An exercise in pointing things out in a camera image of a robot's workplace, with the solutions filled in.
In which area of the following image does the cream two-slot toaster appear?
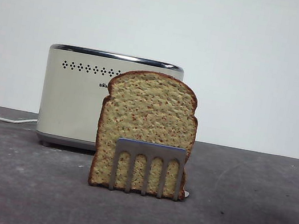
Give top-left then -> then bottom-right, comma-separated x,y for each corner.
32,41 -> 187,168

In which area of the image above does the silver metal toast rack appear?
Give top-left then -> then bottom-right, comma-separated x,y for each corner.
107,137 -> 198,205

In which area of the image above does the brown bread slice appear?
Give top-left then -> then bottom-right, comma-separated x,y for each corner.
86,63 -> 207,203

